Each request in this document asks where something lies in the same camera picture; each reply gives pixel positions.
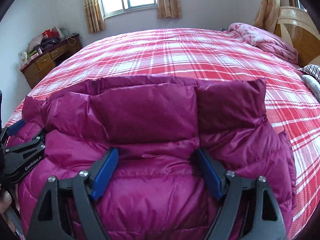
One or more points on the clutter pile on desk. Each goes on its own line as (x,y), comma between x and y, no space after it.
(42,43)

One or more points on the left beige curtain far window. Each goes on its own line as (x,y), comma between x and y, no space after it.
(94,16)

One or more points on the wooden bed headboard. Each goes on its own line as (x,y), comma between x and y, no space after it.
(296,27)

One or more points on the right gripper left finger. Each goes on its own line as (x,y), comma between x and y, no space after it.
(51,217)

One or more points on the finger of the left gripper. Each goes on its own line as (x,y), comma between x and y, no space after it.
(14,128)

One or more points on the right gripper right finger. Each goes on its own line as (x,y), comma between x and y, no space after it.
(250,200)

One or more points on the striped pillow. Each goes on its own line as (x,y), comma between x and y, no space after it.
(313,70)

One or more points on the magenta down jacket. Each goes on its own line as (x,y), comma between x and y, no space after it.
(156,123)

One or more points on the red plaid bed sheet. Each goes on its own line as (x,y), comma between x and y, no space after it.
(207,55)

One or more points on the wooden desk with drawers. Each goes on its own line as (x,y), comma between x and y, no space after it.
(41,65)

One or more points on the person's left hand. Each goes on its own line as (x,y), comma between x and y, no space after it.
(5,203)

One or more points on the beige curtain near headboard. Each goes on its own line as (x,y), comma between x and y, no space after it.
(267,15)

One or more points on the pink folded quilt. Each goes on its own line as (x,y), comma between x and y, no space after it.
(265,41)

